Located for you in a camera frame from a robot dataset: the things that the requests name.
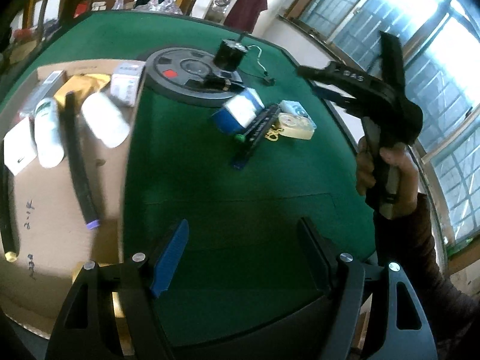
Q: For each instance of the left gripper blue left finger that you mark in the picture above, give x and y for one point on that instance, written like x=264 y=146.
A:
x=165 y=260

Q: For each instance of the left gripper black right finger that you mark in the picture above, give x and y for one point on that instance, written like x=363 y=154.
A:
x=320 y=254

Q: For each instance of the black pen purple cap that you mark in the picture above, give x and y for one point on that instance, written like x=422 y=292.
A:
x=77 y=168

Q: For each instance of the blue white medicine box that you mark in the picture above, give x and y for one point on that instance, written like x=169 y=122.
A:
x=237 y=113

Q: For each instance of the white medicine bottle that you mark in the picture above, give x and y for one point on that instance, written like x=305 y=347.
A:
x=105 y=120

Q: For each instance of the black pen gold band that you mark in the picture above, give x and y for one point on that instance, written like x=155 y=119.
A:
x=7 y=239

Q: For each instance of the grey barcode box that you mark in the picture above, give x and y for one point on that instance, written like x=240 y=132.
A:
x=125 y=82

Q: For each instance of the white power adapter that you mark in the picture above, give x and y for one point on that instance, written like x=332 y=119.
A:
x=19 y=147

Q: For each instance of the person right forearm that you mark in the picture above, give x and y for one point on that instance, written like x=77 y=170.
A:
x=452 y=315

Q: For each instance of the person right hand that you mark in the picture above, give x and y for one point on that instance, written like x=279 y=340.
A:
x=402 y=178

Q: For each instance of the light blue tissue pack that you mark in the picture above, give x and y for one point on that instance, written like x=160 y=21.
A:
x=295 y=108

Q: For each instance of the cream yellow cartoon case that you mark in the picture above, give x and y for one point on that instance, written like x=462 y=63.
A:
x=294 y=126

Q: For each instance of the black pen blue cap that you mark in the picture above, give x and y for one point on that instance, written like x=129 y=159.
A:
x=248 y=147

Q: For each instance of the black pen green cap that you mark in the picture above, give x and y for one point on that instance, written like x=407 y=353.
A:
x=271 y=110

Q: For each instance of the white tube bottle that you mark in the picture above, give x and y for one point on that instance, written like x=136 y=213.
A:
x=50 y=148

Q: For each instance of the black cylindrical motor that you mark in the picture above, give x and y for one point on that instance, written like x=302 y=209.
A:
x=230 y=54

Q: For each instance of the cardboard box tray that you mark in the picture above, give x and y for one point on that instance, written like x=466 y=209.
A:
x=52 y=236

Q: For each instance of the maroon cloth on chair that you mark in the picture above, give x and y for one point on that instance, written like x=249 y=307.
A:
x=244 y=14

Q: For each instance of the small black gold item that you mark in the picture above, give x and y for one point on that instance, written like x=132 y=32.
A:
x=222 y=84

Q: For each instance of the round grey table console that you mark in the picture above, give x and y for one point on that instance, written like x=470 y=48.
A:
x=178 y=72

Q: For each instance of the pile of clothes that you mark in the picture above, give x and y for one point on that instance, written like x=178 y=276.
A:
x=158 y=6

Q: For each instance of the window with wooden frame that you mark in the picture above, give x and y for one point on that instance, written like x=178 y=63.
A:
x=440 y=45

